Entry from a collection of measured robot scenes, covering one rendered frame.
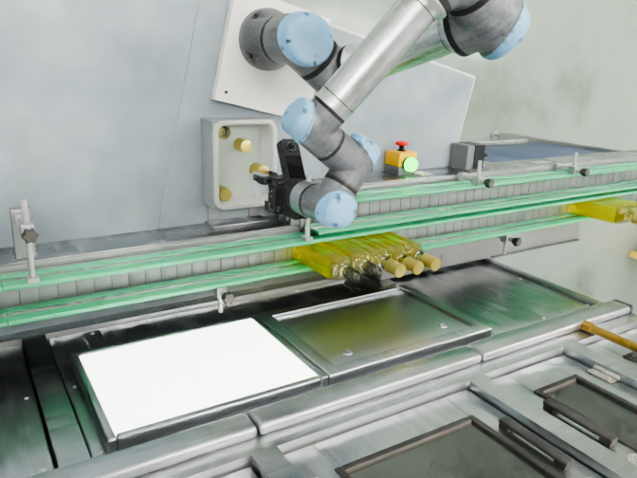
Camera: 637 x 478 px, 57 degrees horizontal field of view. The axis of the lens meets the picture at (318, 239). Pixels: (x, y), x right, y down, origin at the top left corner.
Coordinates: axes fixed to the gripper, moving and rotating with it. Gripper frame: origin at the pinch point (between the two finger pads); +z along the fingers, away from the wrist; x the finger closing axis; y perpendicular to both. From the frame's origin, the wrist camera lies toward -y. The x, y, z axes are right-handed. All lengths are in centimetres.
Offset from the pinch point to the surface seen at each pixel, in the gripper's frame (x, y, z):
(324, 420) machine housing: -11, 38, -48
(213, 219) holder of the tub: -5.8, 15.0, 16.4
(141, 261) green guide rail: -29.8, 18.7, 0.1
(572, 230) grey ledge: 134, 30, 3
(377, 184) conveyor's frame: 39.0, 6.0, 3.9
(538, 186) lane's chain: 110, 11, 3
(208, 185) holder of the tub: -8.6, 5.0, 13.2
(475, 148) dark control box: 82, -3, 8
